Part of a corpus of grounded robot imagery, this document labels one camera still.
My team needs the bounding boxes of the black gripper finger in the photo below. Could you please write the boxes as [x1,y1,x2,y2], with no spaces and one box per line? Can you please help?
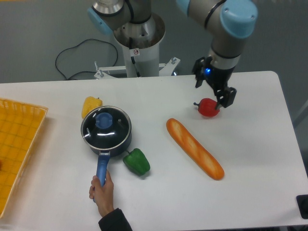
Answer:
[192,57,208,88]
[215,87,237,110]

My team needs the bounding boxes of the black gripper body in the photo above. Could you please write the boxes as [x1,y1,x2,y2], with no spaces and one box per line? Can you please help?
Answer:
[204,56,235,93]

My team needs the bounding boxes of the orange toy baguette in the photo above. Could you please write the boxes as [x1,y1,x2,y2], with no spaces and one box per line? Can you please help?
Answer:
[166,118,225,180]

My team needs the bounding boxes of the glass lid with blue knob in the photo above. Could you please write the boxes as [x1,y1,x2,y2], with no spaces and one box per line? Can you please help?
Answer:
[80,106,132,151]

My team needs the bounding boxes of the dark pot with blue handle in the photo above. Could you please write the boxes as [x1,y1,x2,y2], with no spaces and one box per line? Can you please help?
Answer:
[80,105,132,203]

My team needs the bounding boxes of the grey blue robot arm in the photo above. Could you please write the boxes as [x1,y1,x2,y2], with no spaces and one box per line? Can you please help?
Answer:
[88,0,258,108]

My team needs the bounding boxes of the black sleeved forearm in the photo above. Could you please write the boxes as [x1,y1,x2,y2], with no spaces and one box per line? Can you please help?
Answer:
[98,208,132,231]

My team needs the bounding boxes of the person's hand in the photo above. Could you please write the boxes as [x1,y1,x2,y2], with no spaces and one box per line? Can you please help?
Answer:
[89,170,114,217]

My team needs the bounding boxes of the red toy bell pepper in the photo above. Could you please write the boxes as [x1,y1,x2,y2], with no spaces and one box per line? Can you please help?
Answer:
[193,98,220,117]

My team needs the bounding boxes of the green toy bell pepper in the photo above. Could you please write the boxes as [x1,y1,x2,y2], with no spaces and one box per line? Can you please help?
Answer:
[123,148,151,176]

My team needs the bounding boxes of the yellow toy bell pepper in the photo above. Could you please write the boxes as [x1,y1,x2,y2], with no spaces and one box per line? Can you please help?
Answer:
[81,96,103,119]

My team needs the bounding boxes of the black object at table edge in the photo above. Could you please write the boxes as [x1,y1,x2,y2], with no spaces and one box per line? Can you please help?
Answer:
[296,194,308,219]

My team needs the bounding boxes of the yellow plastic basket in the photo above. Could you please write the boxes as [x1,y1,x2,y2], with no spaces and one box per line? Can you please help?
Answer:
[0,98,48,217]

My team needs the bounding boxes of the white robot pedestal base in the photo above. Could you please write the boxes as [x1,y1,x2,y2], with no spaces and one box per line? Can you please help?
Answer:
[93,12,181,79]

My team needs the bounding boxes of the black cable on floor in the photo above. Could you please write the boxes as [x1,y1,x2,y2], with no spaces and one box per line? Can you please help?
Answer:
[55,38,118,80]

